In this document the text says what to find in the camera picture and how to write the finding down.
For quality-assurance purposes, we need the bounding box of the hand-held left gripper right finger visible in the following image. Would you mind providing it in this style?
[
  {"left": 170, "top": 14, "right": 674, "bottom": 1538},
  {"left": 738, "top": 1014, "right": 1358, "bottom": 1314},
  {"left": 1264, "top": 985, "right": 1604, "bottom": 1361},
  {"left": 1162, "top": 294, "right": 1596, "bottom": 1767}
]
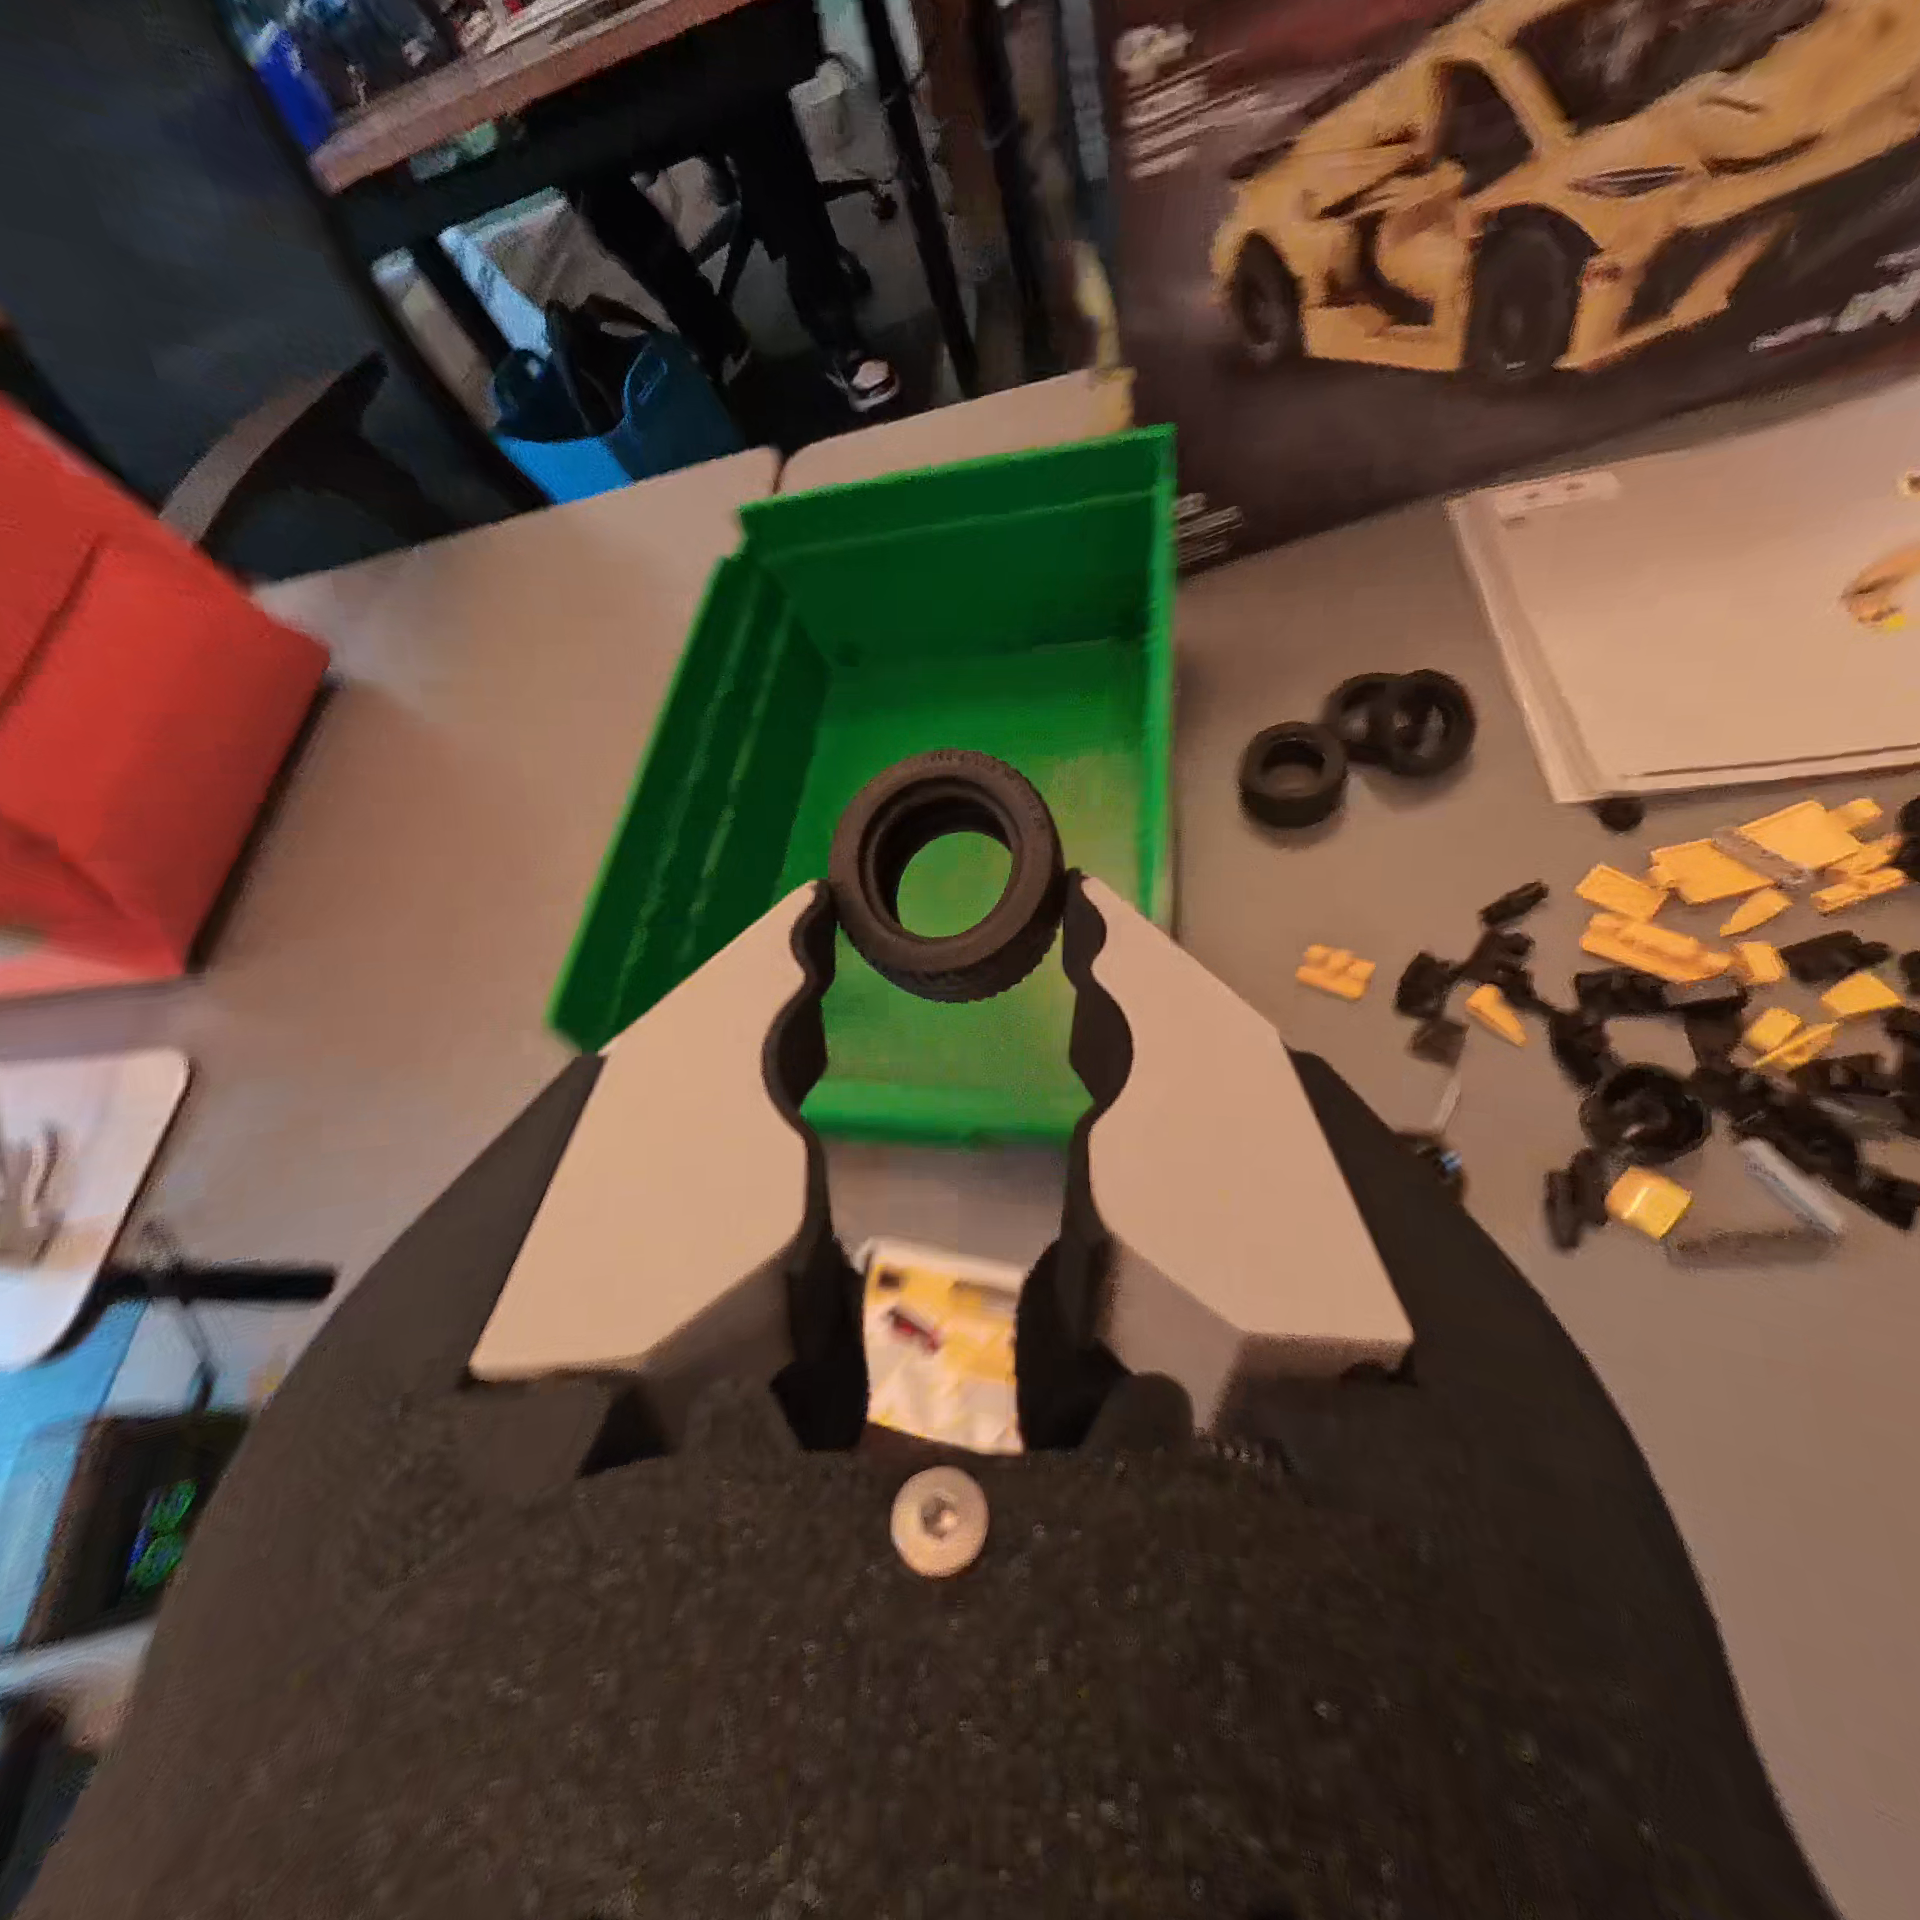
[{"left": 1018, "top": 874, "right": 1417, "bottom": 1449}]

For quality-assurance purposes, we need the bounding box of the small black toy wheel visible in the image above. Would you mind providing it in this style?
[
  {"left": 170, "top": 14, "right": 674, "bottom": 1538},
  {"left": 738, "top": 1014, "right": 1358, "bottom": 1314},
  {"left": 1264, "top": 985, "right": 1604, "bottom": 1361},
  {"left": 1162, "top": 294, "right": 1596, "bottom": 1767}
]
[{"left": 1578, "top": 1062, "right": 1713, "bottom": 1161}]

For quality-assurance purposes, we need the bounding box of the pile of yellow black bricks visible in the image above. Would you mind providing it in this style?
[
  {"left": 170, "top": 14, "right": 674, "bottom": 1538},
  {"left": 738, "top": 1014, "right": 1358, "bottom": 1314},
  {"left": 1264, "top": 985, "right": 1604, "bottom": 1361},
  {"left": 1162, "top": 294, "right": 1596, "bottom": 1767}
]
[{"left": 1297, "top": 795, "right": 1920, "bottom": 1254}]

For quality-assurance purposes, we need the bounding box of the toy car set box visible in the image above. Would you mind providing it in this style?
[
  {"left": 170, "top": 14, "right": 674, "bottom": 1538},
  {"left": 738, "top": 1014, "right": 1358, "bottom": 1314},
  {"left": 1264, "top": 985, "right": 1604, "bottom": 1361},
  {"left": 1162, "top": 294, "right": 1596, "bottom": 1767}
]
[{"left": 1102, "top": 0, "right": 1920, "bottom": 571}]

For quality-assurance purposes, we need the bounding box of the grey desk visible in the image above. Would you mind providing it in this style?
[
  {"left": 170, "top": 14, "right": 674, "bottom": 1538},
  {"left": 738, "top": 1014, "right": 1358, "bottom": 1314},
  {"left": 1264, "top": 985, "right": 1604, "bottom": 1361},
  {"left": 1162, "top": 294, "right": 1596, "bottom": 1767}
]
[{"left": 0, "top": 369, "right": 1920, "bottom": 1920}]

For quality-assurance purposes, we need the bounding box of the blue bag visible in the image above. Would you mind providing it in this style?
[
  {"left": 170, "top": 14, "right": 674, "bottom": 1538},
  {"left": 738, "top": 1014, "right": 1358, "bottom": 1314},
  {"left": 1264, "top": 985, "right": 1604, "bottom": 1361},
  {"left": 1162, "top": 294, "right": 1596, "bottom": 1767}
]
[{"left": 492, "top": 299, "right": 748, "bottom": 505}]

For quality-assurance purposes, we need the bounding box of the red tote bag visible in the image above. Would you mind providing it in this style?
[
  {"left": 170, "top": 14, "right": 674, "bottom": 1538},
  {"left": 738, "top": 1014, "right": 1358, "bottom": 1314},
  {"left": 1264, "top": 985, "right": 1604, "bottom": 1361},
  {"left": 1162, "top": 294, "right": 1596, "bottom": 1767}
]
[{"left": 0, "top": 397, "right": 331, "bottom": 999}]

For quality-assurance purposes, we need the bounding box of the small device with green display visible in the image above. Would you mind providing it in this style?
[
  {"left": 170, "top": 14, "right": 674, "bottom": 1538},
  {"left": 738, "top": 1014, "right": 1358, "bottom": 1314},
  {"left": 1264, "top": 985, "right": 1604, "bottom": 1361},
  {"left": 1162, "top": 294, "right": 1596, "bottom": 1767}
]
[{"left": 59, "top": 1411, "right": 250, "bottom": 1637}]

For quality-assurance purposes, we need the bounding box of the open instruction booklet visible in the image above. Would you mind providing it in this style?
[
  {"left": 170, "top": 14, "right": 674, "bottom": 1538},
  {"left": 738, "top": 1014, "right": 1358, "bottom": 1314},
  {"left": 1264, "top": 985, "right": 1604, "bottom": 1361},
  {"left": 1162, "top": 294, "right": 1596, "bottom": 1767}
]
[{"left": 1448, "top": 428, "right": 1920, "bottom": 806}]

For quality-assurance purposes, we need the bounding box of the green plastic bin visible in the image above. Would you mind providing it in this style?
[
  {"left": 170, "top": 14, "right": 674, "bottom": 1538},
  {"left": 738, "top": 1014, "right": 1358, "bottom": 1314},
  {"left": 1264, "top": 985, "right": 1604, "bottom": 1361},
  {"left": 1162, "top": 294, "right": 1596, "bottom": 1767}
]
[{"left": 546, "top": 422, "right": 1181, "bottom": 1149}]

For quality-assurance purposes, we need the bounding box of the dark wooden table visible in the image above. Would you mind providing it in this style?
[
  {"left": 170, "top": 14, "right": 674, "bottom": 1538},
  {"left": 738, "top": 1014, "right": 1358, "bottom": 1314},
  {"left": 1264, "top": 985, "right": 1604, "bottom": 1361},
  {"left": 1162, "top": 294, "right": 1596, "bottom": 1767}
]
[{"left": 306, "top": 0, "right": 992, "bottom": 399}]

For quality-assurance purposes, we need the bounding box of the black office chair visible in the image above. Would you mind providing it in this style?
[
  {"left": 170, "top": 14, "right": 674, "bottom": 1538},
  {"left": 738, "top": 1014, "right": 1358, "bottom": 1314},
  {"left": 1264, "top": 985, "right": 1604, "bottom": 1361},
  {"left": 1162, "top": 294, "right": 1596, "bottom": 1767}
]
[{"left": 158, "top": 353, "right": 453, "bottom": 548}]

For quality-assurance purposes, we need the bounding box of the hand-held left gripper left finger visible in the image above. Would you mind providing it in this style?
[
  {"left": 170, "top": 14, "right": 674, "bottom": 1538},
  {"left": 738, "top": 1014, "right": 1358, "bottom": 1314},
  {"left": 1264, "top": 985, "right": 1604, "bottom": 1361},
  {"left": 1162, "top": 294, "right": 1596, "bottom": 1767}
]
[{"left": 468, "top": 882, "right": 873, "bottom": 1449}]

